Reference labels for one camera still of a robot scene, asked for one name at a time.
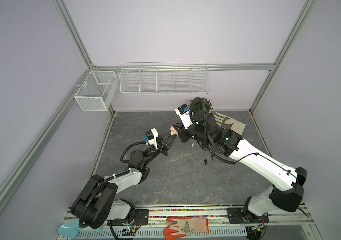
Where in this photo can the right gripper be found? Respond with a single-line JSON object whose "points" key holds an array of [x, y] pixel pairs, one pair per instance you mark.
{"points": [[183, 132]]}

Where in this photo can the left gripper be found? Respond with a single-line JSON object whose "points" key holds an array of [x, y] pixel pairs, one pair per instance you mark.
{"points": [[162, 147]]}

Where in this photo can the pink earbud charging case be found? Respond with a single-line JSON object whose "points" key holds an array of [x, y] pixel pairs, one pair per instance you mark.
{"points": [[173, 131]]}

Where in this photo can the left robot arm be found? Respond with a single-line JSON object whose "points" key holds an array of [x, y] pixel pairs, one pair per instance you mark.
{"points": [[96, 203]]}

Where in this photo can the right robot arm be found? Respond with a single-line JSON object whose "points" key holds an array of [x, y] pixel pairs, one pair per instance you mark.
{"points": [[217, 134]]}

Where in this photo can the potted green plant white pot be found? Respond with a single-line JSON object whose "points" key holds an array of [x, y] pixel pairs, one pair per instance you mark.
{"points": [[196, 104]]}

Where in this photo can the beige gardening glove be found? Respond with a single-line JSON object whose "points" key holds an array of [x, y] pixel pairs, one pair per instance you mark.
{"points": [[229, 123]]}

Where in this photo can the white mesh box basket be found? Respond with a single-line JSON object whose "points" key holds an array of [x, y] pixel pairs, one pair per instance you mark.
{"points": [[97, 91]]}

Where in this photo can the red white work glove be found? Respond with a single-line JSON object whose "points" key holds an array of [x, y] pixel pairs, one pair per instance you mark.
{"points": [[182, 227]]}

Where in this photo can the teal plastic scoop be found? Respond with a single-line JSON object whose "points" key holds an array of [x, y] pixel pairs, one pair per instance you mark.
{"points": [[69, 230]]}

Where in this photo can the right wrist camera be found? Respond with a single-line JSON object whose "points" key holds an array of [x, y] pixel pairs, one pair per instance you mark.
{"points": [[183, 113]]}

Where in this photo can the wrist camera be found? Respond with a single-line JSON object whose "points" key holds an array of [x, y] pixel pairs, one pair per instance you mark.
{"points": [[150, 138], [183, 113]]}

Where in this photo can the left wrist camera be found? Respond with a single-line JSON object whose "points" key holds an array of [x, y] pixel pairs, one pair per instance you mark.
{"points": [[150, 138]]}

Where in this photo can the white wire shelf basket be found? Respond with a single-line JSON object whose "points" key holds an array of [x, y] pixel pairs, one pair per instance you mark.
{"points": [[151, 78]]}

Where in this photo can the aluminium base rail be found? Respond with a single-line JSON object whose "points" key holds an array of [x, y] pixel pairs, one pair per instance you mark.
{"points": [[220, 214]]}

